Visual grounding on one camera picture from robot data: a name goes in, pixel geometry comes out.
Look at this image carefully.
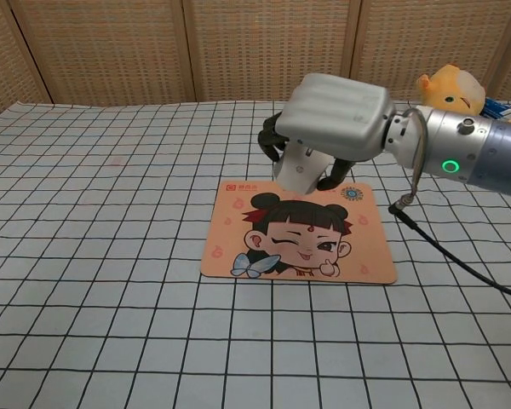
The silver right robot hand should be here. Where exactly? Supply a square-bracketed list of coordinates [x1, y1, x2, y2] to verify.
[257, 72, 396, 192]

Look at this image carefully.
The white computer mouse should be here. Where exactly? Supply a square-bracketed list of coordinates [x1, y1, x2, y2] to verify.
[273, 138, 334, 196]

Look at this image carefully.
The cartoon girl mouse pad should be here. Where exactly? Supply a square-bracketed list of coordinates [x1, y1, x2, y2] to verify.
[199, 181, 399, 287]

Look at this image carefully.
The yellow plush toy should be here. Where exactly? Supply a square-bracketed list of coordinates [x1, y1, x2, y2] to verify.
[416, 63, 487, 116]

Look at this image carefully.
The blue and white box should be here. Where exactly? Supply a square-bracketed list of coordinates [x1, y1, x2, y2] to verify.
[479, 97, 511, 123]

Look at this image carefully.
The blue checkered tablecloth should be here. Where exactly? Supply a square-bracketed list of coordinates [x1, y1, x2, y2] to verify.
[0, 98, 511, 409]

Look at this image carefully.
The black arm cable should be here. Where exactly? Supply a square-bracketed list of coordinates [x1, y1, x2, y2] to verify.
[388, 106, 511, 302]

